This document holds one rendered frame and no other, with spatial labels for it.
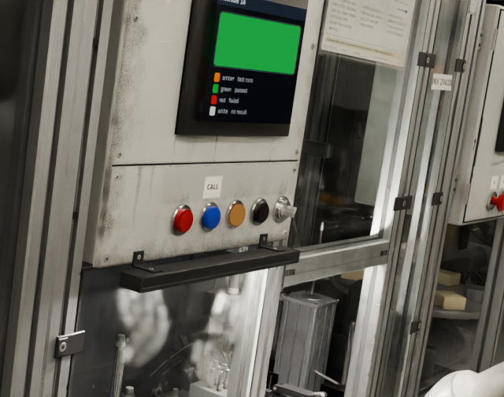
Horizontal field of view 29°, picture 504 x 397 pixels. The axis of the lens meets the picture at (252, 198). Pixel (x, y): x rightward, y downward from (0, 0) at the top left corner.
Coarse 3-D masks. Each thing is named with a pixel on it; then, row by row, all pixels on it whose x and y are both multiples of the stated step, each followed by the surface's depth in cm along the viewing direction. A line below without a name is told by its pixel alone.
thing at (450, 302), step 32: (448, 224) 211; (480, 224) 228; (448, 256) 215; (480, 256) 232; (448, 288) 219; (480, 288) 236; (448, 320) 223; (480, 320) 241; (448, 352) 227; (480, 352) 246
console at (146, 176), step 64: (128, 0) 110; (192, 0) 119; (320, 0) 143; (128, 64) 112; (192, 64) 120; (128, 128) 114; (192, 128) 122; (256, 128) 134; (128, 192) 116; (192, 192) 127; (256, 192) 140; (128, 256) 119
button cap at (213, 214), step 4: (212, 208) 130; (216, 208) 130; (208, 212) 129; (212, 212) 130; (216, 212) 131; (208, 216) 129; (212, 216) 130; (216, 216) 131; (204, 220) 130; (208, 220) 129; (212, 220) 130; (216, 220) 131; (208, 224) 130; (212, 224) 130; (216, 224) 131; (212, 228) 131
